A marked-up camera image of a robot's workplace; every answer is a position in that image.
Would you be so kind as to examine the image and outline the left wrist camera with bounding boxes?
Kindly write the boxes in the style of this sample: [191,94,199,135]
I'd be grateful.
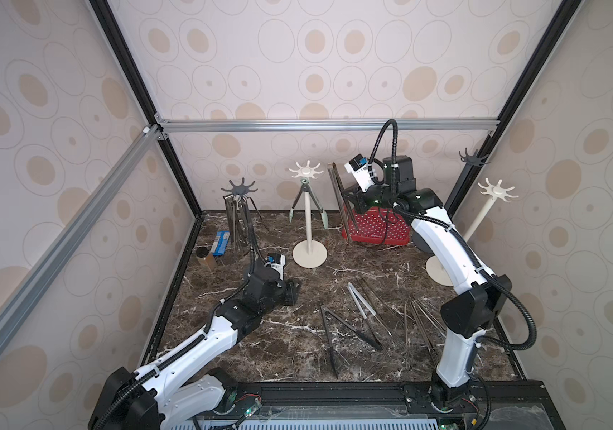
[265,253,286,280]

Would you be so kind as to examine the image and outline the steel tongs far right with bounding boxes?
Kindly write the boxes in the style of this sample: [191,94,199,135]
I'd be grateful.
[407,295,446,366]

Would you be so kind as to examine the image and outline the blue small package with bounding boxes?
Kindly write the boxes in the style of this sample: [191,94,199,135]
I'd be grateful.
[211,230,231,257]

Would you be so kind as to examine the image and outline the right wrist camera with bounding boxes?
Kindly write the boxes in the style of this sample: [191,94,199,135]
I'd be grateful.
[344,154,378,193]

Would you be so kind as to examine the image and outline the green tongs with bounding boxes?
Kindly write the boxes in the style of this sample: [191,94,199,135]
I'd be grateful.
[289,178,329,229]

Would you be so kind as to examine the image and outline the thin steel tongs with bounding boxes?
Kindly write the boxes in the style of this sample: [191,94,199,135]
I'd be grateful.
[238,197,256,252]

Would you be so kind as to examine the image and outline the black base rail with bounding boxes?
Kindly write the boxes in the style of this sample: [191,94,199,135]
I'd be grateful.
[101,379,568,430]

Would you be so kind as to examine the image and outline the red white toaster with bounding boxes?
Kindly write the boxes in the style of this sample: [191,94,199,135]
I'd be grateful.
[342,207,410,245]

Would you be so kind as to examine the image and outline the dark grey utensil rack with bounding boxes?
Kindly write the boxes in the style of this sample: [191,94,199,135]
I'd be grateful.
[222,177,265,259]

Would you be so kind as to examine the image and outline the small steel tongs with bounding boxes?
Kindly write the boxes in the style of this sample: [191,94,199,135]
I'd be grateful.
[348,282,394,339]

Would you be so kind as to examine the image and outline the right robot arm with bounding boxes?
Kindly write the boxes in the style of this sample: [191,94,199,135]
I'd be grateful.
[343,141,537,412]

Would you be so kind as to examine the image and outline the white utensil rack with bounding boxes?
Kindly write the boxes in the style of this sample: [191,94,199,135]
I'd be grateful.
[290,161,328,269]
[426,178,517,287]

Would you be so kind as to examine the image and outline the horizontal aluminium bar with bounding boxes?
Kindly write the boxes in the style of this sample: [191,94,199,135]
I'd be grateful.
[160,118,500,134]

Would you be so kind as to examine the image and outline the black tipped tongs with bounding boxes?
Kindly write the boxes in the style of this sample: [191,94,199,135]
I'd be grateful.
[319,303,385,380]

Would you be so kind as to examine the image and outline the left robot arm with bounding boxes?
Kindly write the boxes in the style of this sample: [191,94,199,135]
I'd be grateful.
[87,220,300,429]

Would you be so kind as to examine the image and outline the dark grey rack back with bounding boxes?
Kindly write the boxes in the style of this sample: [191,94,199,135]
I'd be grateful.
[410,148,491,254]

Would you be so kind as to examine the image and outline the diagonal aluminium bar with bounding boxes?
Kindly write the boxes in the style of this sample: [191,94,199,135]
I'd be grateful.
[0,125,161,355]

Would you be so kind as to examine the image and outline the brown spice jar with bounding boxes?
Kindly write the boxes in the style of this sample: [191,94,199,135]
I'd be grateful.
[195,247,217,272]

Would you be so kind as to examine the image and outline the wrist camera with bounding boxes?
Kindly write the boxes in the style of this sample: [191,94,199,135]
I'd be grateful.
[344,154,378,193]
[265,253,286,280]

